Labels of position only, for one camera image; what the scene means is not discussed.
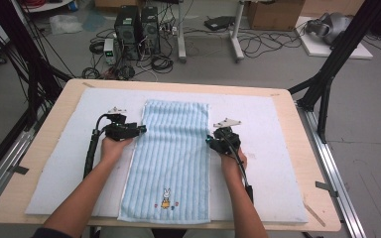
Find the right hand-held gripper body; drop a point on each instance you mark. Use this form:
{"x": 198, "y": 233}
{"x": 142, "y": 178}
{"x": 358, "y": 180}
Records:
{"x": 226, "y": 140}

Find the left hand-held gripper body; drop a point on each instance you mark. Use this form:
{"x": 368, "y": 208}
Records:
{"x": 119, "y": 130}

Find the light blue striped towel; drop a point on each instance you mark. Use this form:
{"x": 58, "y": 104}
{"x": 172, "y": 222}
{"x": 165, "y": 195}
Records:
{"x": 172, "y": 158}

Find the person's left hand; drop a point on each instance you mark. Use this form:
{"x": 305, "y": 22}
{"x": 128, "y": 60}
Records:
{"x": 112, "y": 152}

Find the person's right hand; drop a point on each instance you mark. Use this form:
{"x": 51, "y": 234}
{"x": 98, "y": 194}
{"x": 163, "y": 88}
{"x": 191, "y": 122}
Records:
{"x": 233, "y": 165}

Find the white grid mat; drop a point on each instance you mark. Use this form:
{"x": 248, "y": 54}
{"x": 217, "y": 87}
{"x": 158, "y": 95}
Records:
{"x": 79, "y": 132}

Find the white power supply box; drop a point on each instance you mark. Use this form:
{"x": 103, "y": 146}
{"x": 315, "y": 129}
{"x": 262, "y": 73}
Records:
{"x": 109, "y": 51}

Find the wide black computer tower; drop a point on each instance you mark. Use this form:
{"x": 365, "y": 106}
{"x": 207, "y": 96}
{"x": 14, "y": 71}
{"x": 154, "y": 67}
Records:
{"x": 127, "y": 33}

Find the narrow black computer tower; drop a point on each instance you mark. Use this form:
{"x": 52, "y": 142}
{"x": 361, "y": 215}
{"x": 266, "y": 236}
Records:
{"x": 150, "y": 29}

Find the white desk leg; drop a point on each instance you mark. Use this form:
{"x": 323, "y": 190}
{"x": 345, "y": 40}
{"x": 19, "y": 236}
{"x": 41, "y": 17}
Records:
{"x": 181, "y": 33}
{"x": 236, "y": 39}

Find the thin wooden stick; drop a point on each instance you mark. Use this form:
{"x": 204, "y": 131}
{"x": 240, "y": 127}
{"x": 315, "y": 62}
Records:
{"x": 315, "y": 214}

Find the black flat device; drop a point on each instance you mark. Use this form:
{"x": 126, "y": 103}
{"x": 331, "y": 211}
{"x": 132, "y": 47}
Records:
{"x": 219, "y": 23}

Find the clear plastic bag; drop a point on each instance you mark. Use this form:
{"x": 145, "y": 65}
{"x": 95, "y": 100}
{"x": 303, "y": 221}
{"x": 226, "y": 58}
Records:
{"x": 65, "y": 23}

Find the person's dark sleeve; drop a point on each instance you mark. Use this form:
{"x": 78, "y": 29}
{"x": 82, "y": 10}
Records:
{"x": 51, "y": 233}

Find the white floor board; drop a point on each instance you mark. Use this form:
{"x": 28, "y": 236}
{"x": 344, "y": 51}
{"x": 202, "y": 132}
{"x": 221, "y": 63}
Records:
{"x": 320, "y": 49}

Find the brown cardboard box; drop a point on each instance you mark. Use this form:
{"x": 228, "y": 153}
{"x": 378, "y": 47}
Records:
{"x": 274, "y": 15}

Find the grey headset device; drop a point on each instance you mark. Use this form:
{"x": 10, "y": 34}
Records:
{"x": 330, "y": 26}

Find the aluminium rail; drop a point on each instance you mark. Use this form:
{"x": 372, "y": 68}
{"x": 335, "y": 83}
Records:
{"x": 10, "y": 155}
{"x": 330, "y": 165}

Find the grey metal bracket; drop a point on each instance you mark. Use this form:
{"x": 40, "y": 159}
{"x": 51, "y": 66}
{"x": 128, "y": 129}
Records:
{"x": 325, "y": 187}

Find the black metal frame stand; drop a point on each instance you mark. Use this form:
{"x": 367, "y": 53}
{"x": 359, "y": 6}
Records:
{"x": 29, "y": 66}
{"x": 330, "y": 66}

